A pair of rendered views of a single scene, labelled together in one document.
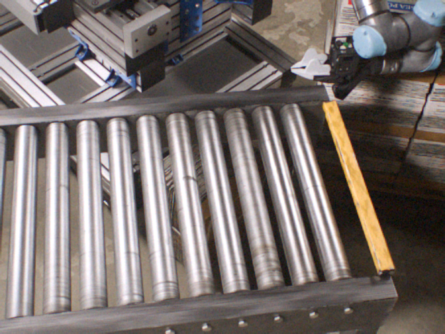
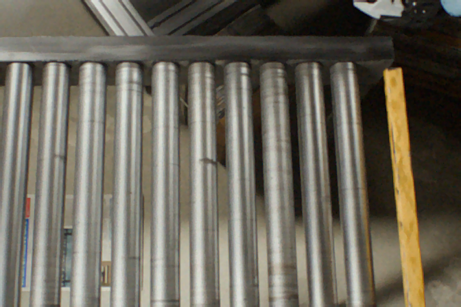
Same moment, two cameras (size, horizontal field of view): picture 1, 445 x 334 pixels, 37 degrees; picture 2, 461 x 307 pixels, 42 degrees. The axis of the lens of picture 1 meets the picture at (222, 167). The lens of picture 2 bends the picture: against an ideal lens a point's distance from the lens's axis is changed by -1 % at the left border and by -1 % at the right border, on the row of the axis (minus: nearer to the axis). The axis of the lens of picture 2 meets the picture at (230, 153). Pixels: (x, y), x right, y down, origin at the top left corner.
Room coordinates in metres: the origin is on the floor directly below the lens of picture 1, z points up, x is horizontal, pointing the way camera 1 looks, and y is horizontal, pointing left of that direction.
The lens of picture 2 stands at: (0.56, 0.03, 1.81)
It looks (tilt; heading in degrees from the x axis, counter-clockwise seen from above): 74 degrees down; 359
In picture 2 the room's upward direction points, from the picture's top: 11 degrees clockwise
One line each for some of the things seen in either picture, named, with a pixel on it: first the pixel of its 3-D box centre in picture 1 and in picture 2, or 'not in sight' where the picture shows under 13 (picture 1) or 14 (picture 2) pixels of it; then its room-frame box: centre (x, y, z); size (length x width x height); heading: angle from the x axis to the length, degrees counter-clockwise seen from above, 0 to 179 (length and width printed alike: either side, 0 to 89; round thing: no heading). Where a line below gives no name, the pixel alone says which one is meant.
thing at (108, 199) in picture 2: not in sight; (78, 242); (0.71, 0.41, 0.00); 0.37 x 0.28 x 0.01; 102
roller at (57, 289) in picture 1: (57, 214); (50, 189); (0.72, 0.32, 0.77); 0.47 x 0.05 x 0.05; 12
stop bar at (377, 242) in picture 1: (355, 179); (405, 187); (0.83, -0.27, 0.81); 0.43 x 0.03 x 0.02; 12
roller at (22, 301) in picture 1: (23, 217); (12, 189); (0.71, 0.38, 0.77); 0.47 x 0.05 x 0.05; 12
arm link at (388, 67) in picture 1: (385, 59); not in sight; (1.23, -0.38, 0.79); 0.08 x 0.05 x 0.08; 12
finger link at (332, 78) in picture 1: (330, 73); (401, 13); (1.18, -0.24, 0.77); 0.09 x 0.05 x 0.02; 102
